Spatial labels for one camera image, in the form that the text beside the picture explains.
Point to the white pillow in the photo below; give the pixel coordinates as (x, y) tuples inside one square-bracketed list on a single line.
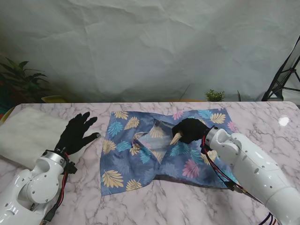
[(28, 133)]

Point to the yellow chair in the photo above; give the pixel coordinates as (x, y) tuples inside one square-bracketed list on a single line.
[(52, 99)]

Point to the blue leaf print pillowcase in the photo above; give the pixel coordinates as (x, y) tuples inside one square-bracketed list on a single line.
[(131, 159)]

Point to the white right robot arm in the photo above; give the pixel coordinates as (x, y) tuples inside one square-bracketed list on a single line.
[(253, 168)]

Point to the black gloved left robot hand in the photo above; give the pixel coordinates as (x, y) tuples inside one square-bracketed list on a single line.
[(75, 133)]

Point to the black tripod light stand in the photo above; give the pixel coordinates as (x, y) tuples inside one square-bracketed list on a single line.
[(281, 79)]

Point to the small green potted plant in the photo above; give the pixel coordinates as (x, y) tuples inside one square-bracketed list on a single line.
[(214, 95)]

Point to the large green leafy plant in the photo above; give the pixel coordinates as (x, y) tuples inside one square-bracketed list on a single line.
[(21, 79)]

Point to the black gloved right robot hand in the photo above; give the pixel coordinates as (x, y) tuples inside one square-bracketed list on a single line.
[(191, 130)]

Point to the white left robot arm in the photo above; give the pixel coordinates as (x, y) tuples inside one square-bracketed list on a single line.
[(39, 182)]

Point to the wrinkled white backdrop sheet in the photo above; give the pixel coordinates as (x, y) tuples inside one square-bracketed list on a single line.
[(140, 47)]

